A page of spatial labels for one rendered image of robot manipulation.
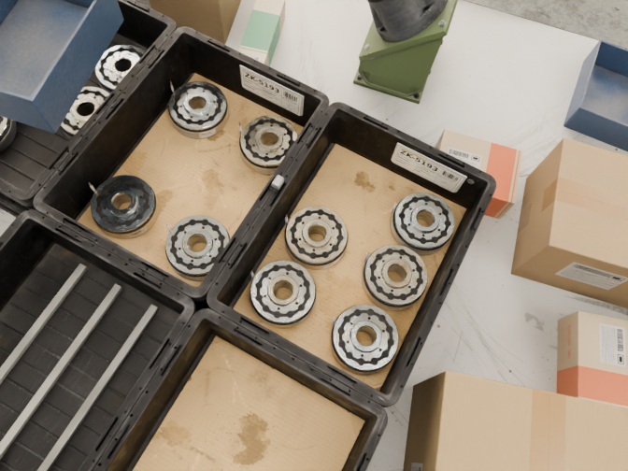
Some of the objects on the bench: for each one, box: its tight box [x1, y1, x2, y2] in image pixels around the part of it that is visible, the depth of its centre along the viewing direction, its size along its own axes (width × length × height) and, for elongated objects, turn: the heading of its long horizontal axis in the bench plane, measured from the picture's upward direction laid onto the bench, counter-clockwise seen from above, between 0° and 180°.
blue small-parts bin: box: [564, 40, 628, 151], centre depth 116 cm, size 20×15×7 cm
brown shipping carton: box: [510, 137, 628, 308], centre depth 99 cm, size 30×22×16 cm
